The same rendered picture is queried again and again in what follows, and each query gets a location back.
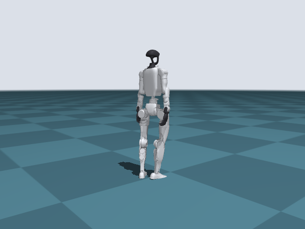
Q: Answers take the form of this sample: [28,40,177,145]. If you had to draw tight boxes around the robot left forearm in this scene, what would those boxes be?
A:
[137,93,144,110]

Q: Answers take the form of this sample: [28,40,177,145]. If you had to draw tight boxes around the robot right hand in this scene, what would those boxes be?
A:
[159,107,169,126]

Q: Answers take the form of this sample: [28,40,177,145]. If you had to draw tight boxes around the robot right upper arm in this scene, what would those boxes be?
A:
[158,69,168,94]

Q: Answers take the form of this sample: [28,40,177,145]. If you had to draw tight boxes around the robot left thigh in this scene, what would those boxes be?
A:
[138,108,150,147]

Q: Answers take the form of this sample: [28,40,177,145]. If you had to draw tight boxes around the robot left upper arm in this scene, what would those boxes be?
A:
[139,70,145,94]

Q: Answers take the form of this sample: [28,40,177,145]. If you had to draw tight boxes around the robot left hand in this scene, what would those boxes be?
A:
[136,106,141,123]

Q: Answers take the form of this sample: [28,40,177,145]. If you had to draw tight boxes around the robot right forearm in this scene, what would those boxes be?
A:
[163,87,170,112]

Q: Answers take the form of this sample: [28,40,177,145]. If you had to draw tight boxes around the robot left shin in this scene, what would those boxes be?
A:
[139,139,147,172]

